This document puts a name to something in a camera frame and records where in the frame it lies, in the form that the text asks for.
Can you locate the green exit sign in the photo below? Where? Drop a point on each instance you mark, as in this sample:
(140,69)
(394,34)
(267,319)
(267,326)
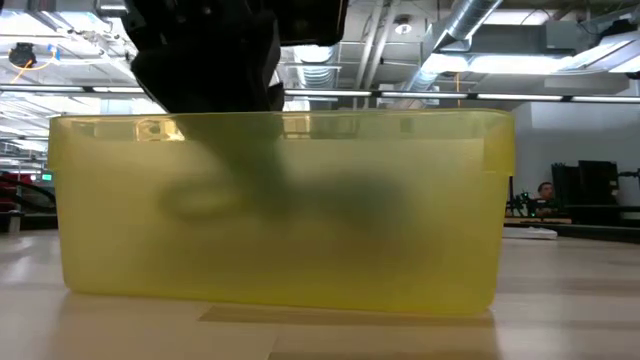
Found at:
(47,177)

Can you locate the long ceiling light strip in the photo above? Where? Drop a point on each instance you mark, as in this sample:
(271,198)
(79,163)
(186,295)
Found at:
(40,88)
(425,95)
(120,89)
(605,99)
(325,93)
(520,97)

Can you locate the yellow translucent plastic bin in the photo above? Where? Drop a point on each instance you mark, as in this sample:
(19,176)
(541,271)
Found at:
(350,270)

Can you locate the silver ventilation duct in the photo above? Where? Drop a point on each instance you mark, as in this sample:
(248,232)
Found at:
(465,20)

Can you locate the black device with green lights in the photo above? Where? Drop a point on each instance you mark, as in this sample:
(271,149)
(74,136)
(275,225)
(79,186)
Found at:
(525,202)

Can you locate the black monitor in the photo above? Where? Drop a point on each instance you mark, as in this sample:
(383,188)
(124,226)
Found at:
(565,185)
(600,182)

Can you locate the black background desk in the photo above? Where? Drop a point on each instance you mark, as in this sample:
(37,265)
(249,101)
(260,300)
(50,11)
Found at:
(600,225)

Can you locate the round ceiling sensor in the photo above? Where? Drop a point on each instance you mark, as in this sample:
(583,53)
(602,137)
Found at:
(403,27)

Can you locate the person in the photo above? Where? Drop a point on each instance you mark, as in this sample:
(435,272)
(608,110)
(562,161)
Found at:
(545,190)

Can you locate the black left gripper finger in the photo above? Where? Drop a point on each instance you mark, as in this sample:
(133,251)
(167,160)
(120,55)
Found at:
(215,85)

